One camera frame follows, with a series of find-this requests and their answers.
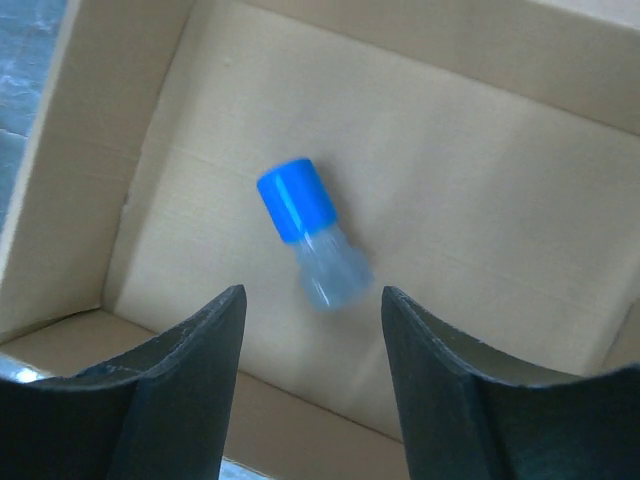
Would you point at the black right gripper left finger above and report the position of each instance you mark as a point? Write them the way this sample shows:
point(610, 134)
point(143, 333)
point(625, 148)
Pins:
point(158, 411)

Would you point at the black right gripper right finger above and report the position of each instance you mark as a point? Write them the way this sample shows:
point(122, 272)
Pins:
point(470, 411)

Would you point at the blue small bottle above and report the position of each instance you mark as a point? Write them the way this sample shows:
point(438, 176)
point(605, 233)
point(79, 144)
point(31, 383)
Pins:
point(333, 272)

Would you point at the brown cardboard box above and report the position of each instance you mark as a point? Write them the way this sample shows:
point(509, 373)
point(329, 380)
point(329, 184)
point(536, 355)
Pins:
point(483, 155)

